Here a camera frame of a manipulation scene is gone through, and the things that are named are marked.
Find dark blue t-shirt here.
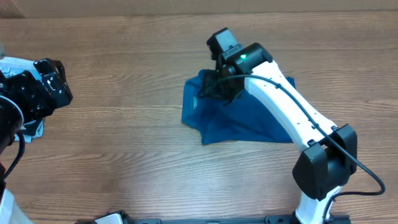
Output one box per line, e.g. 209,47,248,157
182,70,292,145

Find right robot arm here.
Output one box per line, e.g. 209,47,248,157
199,28,358,223

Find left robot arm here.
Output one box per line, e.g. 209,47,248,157
1,57,73,223

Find folded light blue jeans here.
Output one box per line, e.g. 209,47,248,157
1,57,45,143

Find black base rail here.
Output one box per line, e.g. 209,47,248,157
74,210,351,224

